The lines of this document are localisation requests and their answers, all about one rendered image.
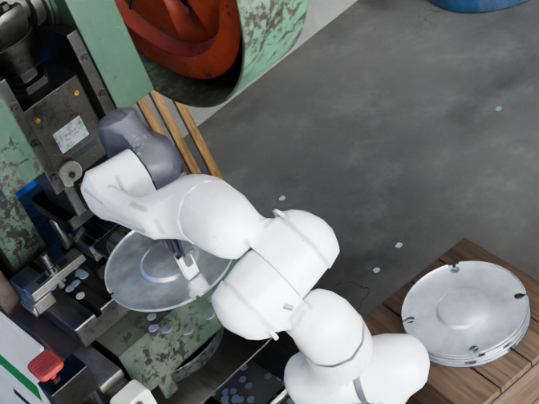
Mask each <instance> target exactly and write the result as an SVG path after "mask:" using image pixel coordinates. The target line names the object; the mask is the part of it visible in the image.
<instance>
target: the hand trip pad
mask: <svg viewBox="0 0 539 404"><path fill-rule="evenodd" d="M62 368H63V360H62V359H61V358H60V357H59V356H58V355H56V354H55V353H54V352H53V351H51V350H49V349H45V350H44V351H42V352H41V353H40V354H38V355H37V356H36V357H35V358H34V359H32V360H31V361H30V362H29V363H28V366H27V369H28V370H29V371H30V372H31V373H32V374H33V375H34V376H35V377H36V378H37V379H38V380H39V381H41V382H46V381H48V380H49V379H50V380H53V379H55V378H56V376H57V373H58V372H59V371H60V370H61V369H62Z"/></svg>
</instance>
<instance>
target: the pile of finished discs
mask: <svg viewBox="0 0 539 404"><path fill-rule="evenodd" d="M402 319H403V328H404V331H405V333H411V334H412V335H414V336H415V337H417V338H418V339H420V341H421V342H422V343H423V345H424V347H425V348H426V350H427V352H428V356H429V360H430V361H432V362H434V363H437V364H440V365H443V366H452V367H469V366H478V365H482V364H485V363H488V362H491V361H494V360H496V359H498V358H500V357H502V356H503V355H505V354H507V353H508V352H509V351H510V350H511V349H510V347H511V346H512V347H513V348H514V347H515V346H516V345H517V344H518V343H519V341H520V340H521V339H522V338H523V337H524V335H525V332H526V330H527V329H528V326H529V321H530V308H529V298H528V296H527V295H526V291H525V287H524V286H523V284H522V283H521V281H520V280H519V279H518V278H517V277H516V276H515V275H514V274H513V273H511V272H510V271H508V270H507V269H505V268H503V267H501V266H499V265H495V264H492V263H488V262H483V261H461V262H459V264H456V267H455V268H453V267H452V265H450V266H448V265H445V266H442V267H440V268H437V269H435V270H433V271H431V272H430V273H428V274H427V275H425V276H424V277H422V278H421V279H419V280H418V281H417V282H416V283H415V284H414V285H413V286H412V288H411V289H410V291H409V292H408V294H407V296H406V297H405V299H404V302H403V307H402Z"/></svg>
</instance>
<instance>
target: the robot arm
mask: <svg viewBox="0 0 539 404"><path fill-rule="evenodd" d="M97 129H98V133H99V139H100V141H101V143H102V145H103V148H104V150H105V152H106V153H107V156H108V158H109V160H107V161H105V162H104V163H102V164H101V165H99V166H97V167H94V168H92V169H90V170H88V171H86V172H85V175H84V178H83V182H82V185H81V188H80V189H81V193H82V195H83V198H84V199H85V201H86V203H87V205H88V207H89V208H90V210H91V211H92V212H93V213H94V214H95V215H97V216H98V217H99V218H100V219H103V220H109V221H112V222H116V223H118V224H121V225H123V226H125V227H127V228H130V229H132V230H134V231H136V232H139V233H141V234H143V235H145V236H148V237H150V238H152V239H153V240H157V239H160V240H161V242H162V243H163V245H164V247H165V248H169V249H170V251H171V253H174V257H175V258H176V262H177V264H178V265H179V267H180V270H181V272H182V273H183V275H184V278H185V279H187V280H191V279H192V278H193V277H194V276H195V275H196V274H198V273H199V270H198V268H197V265H196V263H195V261H194V259H193V257H192V255H191V254H192V253H193V252H194V251H195V250H194V247H193V244H195V245H196V246H198V247H199V248H200V249H203V250H205V251H206V252H208V253H212V254H213V255H215V256H217V257H220V258H227V259H237V258H239V257H240V256H242V255H243V254H244V253H245V255H244V256H243V257H242V258H241V259H240V260H239V261H238V262H237V263H236V264H235V266H234V267H233V269H232V270H231V271H230V273H229V274H228V276H227V277H226V278H225V279H224V280H223V281H221V283H220V284H219V285H218V286H217V288H216V290H215V291H214V293H213V295H212V305H213V308H214V311H215V313H216V315H217V318H218V319H219V320H220V322H221V324H222V325H223V326H224V327H225V328H226V329H228V330H229V331H231V332H233V333H235V334H237V335H240V336H242V337H244V338H246V339H253V340H261V339H266V338H270V337H272V338H273V339H274V340H277V339H278V336H277V334H276V333H275V332H277V331H286V332H287V333H288V334H289V335H290V336H291V337H292V338H293V339H294V342H295V344H296V345H297V347H298V349H299V351H300V352H298V353H296V354H295V355H294V356H292V357H291V358H290V360H289V361H288V362H287V364H286V368H285V373H284V383H285V388H286V392H287V393H288V395H289V396H290V397H291V398H292V399H293V401H294V402H295V404H405V402H406V401H407V400H408V399H409V397H410V396H411V395H413V394H414V393H415V392H416V391H418V390H419V389H421V388H422V387H423V385H424V384H425V383H426V381H427V379H428V371H429V366H430V361H429V356H428V352H427V350H426V348H425V347H424V345H423V343H422V342H421V341H420V339H418V338H417V337H415V336H414V335H412V334H411V333H383V334H379V335H375V336H371V333H370V332H369V330H368V328H367V326H366V324H365V323H364V321H363V319H362V317H361V315H360V314H358V313H357V312H356V311H355V309H354V308H353V307H352V306H351V305H350V303H349V302H348V301H347V300H346V299H344V298H342V297H340V296H339V295H337V294H336V293H333V292H331V291H328V290H325V289H315V290H311V289H312V287H313V286H314V285H315V284H316V282H317V281H318V280H319V278H320V277H321V276H322V274H323V273H324V272H325V271H326V270H327V269H328V268H329V269H330V267H331V266H332V264H333V263H334V260H335V258H336V257H337V255H338V254H339V246H338V242H337V239H336V237H335V234H334V231H333V229H332V227H331V226H329V225H328V224H327V223H326V222H325V221H324V220H323V219H321V218H320V217H318V216H316V215H314V214H311V213H309V212H307V211H305V210H297V209H290V210H286V211H283V212H281V211H279V210H277V209H274V210H273V214H274V216H275V218H273V219H270V218H265V217H263V216H262V215H260V214H259V213H258V212H257V210H256V209H255V208H254V207H253V205H252V204H251V203H250V202H249V201H248V200H247V199H246V198H245V196H244V195H242V194H241V193H240V192H239V191H237V190H236V189H235V188H233V187H231V186H230V185H229V184H227V183H226V182H225V181H224V180H221V179H219V178H218V177H215V176H210V175H206V174H192V175H187V176H183V177H181V178H180V179H179V177H180V174H181V167H182V162H181V161H180V158H179V156H178V154H177V152H176V149H175V148H174V146H173V144H172V142H171V141H170V139H169V138H168V137H167V136H166V135H162V134H160V133H157V132H154V131H150V130H149V131H148V129H147V128H146V127H145V125H144V123H143V122H142V120H141V119H140V117H139V116H138V115H137V114H136V112H135V111H134V110H133V109H132V108H131V107H122V108H117V109H115V110H114V111H111V112H110V113H108V114H107V115H105V116H104V117H103V118H102V119H101V120H100V121H99V122H98V124H97ZM248 250H249V251H248ZM247 251H248V252H247ZM310 290H311V291H310Z"/></svg>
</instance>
